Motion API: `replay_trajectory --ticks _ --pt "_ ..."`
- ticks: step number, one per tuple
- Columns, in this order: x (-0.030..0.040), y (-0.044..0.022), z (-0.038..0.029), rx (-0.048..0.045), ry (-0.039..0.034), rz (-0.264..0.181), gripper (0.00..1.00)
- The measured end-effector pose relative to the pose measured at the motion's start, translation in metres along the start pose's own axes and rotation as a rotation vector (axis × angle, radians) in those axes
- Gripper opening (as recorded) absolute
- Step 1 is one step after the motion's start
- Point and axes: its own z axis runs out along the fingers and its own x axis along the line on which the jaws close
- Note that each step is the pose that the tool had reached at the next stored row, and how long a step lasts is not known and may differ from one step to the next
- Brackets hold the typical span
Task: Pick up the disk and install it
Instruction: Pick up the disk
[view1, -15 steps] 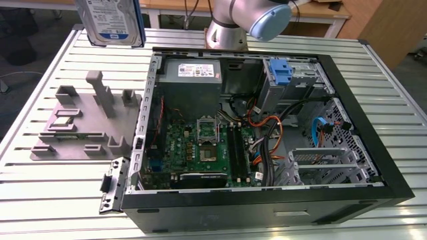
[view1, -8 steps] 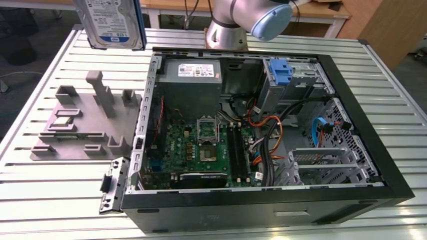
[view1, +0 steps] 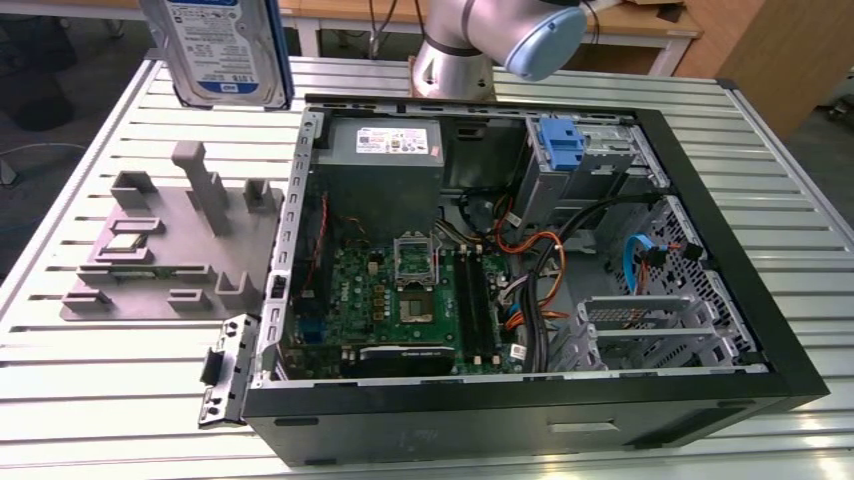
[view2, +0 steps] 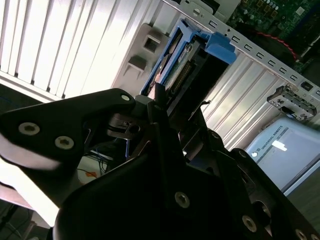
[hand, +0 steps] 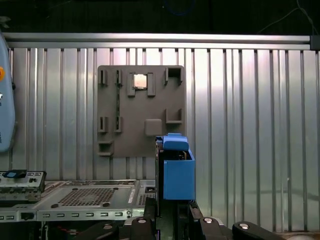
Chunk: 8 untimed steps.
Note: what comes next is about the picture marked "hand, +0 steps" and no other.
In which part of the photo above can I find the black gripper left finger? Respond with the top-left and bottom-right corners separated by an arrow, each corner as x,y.
72,196 -> 160,240

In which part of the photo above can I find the grey parts rack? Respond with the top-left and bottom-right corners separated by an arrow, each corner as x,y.
93,64 -> 187,159

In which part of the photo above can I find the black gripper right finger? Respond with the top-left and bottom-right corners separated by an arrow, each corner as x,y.
188,199 -> 279,240

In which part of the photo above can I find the hard disk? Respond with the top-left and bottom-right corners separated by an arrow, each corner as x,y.
154,133 -> 197,221

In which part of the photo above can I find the pale blue teach pendant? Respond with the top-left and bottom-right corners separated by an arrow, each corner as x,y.
0,31 -> 17,153

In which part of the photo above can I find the black PC case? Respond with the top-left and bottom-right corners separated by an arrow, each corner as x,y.
0,169 -> 161,240

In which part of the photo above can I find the silver CPU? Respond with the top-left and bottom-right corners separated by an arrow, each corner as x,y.
133,73 -> 148,89

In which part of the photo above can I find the metal card retention bracket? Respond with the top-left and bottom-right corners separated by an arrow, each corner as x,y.
0,169 -> 48,204

